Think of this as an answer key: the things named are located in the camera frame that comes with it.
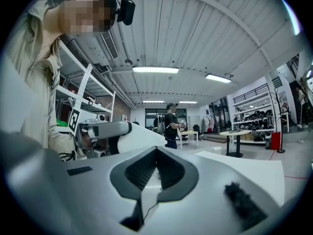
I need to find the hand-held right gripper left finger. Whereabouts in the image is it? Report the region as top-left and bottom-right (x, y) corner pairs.
(0, 130), (157, 234)

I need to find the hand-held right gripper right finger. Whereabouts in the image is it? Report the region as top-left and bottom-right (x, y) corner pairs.
(143, 145), (285, 234)

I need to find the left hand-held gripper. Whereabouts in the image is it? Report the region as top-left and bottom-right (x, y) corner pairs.
(68, 108), (166, 160)

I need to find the person's left forearm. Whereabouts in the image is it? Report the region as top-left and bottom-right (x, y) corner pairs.
(47, 127), (88, 162)

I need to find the person's left hand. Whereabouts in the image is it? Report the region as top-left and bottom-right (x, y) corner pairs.
(82, 131), (97, 150)

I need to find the white rectangular table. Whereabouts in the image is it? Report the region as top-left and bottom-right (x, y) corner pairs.
(176, 130), (200, 150)

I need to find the black office chair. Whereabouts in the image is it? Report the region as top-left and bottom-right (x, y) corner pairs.
(192, 124), (204, 142)

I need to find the white metal shelf rack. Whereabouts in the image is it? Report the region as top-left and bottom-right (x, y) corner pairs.
(55, 40), (117, 133)

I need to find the round white table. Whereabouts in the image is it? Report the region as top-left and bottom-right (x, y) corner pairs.
(219, 129), (252, 159)

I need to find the red box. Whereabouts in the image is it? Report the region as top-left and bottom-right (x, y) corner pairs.
(270, 131), (282, 151)

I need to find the white shelf with black gear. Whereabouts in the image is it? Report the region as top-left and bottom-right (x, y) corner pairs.
(230, 83), (278, 144)

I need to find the ceiling air conditioner vent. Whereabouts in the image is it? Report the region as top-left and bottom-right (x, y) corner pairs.
(99, 30), (120, 61)

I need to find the black coat stand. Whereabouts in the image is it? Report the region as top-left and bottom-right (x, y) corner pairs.
(272, 88), (287, 154)

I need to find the person's beige shirt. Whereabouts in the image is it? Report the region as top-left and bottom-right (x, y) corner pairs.
(4, 0), (65, 154)

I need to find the person's head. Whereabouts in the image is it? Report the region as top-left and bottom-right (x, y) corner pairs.
(58, 0), (117, 38)

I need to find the thin black cable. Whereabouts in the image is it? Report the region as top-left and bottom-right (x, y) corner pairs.
(142, 200), (159, 221)

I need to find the black head-mounted camera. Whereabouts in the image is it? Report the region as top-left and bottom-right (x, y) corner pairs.
(116, 0), (136, 26)

